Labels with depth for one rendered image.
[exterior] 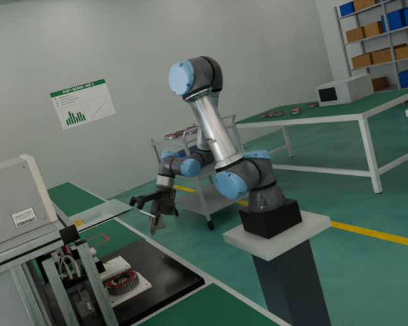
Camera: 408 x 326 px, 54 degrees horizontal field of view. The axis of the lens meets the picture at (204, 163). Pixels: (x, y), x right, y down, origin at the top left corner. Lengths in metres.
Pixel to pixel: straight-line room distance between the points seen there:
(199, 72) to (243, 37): 6.78
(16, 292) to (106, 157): 5.75
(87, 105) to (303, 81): 4.57
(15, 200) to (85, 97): 5.62
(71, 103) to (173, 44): 2.10
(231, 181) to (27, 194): 0.67
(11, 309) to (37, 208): 0.29
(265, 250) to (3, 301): 0.85
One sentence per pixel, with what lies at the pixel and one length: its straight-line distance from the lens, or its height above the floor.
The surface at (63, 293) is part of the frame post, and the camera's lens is 1.25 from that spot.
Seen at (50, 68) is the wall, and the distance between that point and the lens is 6.83.
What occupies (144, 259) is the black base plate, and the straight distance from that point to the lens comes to 1.70.
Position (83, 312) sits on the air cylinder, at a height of 0.78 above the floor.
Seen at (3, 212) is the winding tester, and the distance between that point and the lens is 1.30.
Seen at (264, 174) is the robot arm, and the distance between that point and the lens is 1.55.
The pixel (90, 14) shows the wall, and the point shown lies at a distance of 7.15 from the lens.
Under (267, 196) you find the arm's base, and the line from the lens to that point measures 1.57.
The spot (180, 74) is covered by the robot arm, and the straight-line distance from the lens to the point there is 1.45.
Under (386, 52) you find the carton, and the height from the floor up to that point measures 0.94.
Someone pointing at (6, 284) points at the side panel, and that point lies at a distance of 1.22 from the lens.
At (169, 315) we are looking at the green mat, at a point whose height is 0.75.
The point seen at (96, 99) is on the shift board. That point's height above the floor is 1.61.
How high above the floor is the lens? 1.39
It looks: 11 degrees down
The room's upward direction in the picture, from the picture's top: 17 degrees counter-clockwise
